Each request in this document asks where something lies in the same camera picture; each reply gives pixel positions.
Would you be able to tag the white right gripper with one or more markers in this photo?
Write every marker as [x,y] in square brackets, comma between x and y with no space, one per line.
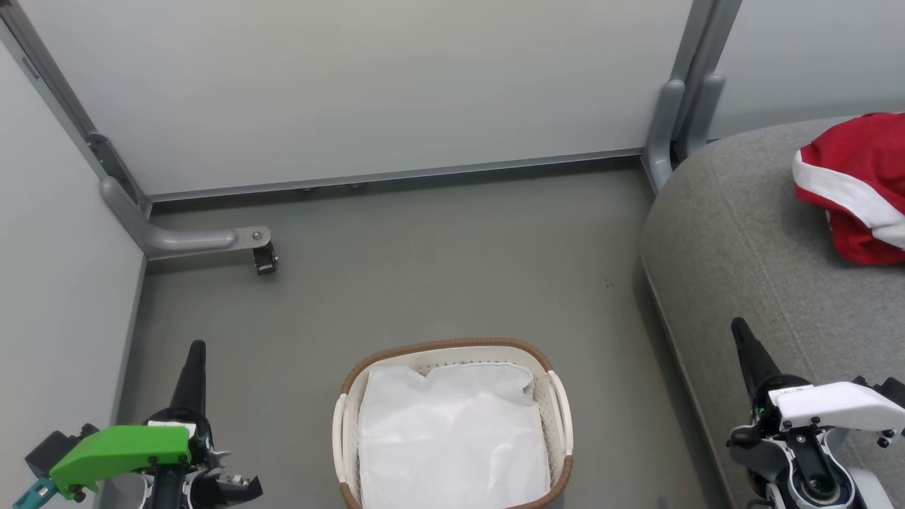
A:
[834,406]

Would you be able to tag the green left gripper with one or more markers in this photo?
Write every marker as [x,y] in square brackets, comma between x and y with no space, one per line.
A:
[120,449]

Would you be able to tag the red garment with white stripes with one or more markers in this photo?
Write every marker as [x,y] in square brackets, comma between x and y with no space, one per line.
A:
[862,148]

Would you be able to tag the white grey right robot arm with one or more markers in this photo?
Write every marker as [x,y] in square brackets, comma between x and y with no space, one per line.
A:
[813,481]

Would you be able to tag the white laundry basket brown rim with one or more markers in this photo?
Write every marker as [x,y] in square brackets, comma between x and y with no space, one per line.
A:
[452,348]

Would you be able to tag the grey fabric sofa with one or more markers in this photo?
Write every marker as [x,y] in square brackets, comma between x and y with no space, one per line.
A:
[742,247]

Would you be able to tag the black caster wheel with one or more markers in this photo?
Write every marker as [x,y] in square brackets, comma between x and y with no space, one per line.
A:
[266,263]

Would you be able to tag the grey partition foot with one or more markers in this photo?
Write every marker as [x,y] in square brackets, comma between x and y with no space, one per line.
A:
[184,242]

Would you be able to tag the white cloth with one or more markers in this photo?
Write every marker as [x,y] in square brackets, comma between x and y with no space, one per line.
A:
[452,438]

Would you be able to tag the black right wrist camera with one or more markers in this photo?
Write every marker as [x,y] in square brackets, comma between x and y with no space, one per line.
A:
[887,390]

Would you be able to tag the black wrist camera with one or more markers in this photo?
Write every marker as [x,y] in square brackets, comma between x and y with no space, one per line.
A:
[887,390]
[56,445]

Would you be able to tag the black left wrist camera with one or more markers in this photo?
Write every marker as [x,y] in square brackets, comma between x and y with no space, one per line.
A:
[56,445]

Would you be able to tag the grey partition post with hinges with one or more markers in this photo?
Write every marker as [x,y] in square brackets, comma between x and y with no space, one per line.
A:
[71,113]

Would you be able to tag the grey partition bottom rail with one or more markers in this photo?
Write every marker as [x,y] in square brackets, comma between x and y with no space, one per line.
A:
[424,172]

